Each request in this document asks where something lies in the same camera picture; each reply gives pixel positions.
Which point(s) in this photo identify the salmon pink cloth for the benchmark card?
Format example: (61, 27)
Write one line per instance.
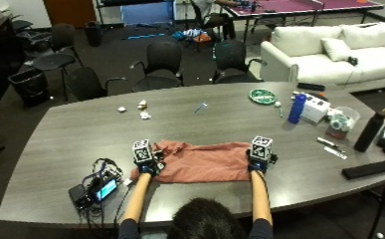
(203, 161)

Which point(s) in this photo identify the black trash bin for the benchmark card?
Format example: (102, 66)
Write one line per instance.
(94, 33)
(31, 86)

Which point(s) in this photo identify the green patterned plate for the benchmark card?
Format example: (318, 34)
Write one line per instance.
(263, 96)

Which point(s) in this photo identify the white marker cube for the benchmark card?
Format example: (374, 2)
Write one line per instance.
(143, 151)
(261, 148)

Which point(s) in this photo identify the black pen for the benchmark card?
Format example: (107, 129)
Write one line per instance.
(326, 142)

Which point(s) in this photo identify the black remote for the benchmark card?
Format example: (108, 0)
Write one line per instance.
(310, 86)

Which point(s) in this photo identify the black office chair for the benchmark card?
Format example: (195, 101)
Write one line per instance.
(162, 66)
(86, 83)
(235, 63)
(58, 56)

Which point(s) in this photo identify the person's left hand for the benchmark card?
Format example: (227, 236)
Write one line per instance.
(150, 166)

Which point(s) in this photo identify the black flat case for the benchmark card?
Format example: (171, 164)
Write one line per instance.
(369, 169)

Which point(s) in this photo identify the person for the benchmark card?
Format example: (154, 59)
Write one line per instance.
(201, 219)
(216, 13)

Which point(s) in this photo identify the purple table tennis table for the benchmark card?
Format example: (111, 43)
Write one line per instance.
(298, 6)

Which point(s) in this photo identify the crumpled white paper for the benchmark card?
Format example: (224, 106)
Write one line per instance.
(143, 104)
(146, 115)
(122, 109)

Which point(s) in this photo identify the black controller on sofa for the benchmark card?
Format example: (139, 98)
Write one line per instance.
(353, 60)

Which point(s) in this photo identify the white cushion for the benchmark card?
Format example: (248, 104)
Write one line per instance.
(337, 48)

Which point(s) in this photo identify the white sofa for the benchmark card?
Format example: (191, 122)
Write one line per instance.
(336, 56)

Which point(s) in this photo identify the black water bottle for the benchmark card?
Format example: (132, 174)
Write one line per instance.
(369, 132)

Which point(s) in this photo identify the white box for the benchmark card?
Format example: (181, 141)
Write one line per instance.
(316, 108)

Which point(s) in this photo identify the silver pen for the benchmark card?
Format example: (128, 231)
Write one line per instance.
(336, 152)

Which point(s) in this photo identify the blue water bottle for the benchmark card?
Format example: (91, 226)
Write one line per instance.
(297, 108)

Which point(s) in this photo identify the person's right hand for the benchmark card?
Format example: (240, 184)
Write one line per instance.
(259, 165)

